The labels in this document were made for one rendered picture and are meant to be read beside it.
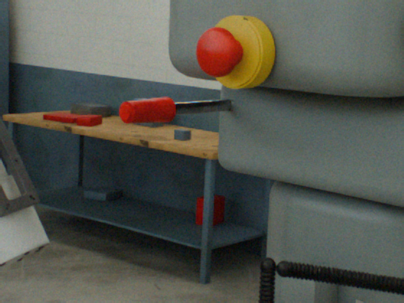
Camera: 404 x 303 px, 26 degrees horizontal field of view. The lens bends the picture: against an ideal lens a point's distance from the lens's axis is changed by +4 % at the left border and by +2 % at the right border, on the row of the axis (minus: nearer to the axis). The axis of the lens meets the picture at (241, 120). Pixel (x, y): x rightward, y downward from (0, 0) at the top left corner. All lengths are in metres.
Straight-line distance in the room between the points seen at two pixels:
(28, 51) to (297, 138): 7.56
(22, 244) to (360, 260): 0.30
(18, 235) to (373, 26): 0.34
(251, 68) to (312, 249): 0.24
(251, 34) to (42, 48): 7.50
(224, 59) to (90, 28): 7.01
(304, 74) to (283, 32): 0.04
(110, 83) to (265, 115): 6.67
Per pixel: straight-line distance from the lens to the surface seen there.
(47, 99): 8.13
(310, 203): 0.86
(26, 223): 0.79
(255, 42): 0.70
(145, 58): 7.20
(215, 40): 0.69
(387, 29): 0.68
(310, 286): 0.83
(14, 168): 0.78
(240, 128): 0.86
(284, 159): 0.83
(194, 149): 5.73
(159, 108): 0.78
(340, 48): 0.68
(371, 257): 0.83
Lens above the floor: 1.79
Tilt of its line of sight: 7 degrees down
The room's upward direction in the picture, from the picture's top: 3 degrees clockwise
